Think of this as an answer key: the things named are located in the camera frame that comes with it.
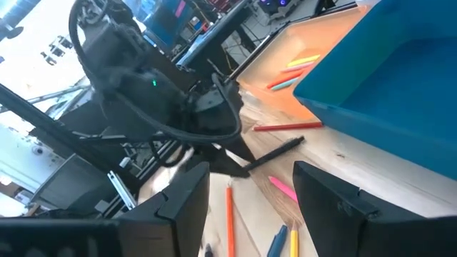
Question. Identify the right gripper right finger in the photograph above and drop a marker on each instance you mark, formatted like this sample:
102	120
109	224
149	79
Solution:
332	214

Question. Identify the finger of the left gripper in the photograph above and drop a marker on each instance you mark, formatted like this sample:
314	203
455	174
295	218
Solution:
242	150
228	164

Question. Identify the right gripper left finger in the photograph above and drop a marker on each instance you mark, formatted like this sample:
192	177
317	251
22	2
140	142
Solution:
178	214

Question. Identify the black marker pen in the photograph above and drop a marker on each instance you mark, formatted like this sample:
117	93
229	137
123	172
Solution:
278	151

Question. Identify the yellow colored pencil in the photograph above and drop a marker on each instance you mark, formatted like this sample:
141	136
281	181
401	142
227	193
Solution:
293	242

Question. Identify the clear pen with black grip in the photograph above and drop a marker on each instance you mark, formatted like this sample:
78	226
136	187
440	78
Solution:
209	251

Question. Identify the red colored pencil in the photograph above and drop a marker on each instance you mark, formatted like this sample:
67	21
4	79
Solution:
285	126

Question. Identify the orange colored pencil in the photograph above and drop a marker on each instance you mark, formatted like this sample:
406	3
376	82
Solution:
230	221

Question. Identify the pink colored pencil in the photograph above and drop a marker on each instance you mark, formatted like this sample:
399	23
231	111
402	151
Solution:
282	188

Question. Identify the blue ballpoint pen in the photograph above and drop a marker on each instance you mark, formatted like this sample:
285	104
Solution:
278	241

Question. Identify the orange highlighter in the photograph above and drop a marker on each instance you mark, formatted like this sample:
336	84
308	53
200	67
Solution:
283	80

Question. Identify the teal pen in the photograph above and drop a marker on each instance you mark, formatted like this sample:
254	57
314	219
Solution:
285	84

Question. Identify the pink pen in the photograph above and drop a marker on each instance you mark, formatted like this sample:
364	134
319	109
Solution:
296	67

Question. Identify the yellow highlighter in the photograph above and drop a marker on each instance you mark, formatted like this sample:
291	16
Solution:
303	60

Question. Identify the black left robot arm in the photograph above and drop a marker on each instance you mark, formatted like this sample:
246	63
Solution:
118	46

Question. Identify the computer monitor with blue screen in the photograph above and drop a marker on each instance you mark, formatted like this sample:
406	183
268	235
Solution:
164	21

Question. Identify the black computer with lights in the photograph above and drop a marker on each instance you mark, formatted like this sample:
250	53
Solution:
275	5

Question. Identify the translucent orange plastic tray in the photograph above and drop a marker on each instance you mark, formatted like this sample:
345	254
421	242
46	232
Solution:
310	32

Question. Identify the blue plastic tray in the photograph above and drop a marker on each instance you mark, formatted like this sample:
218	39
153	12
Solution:
392	89

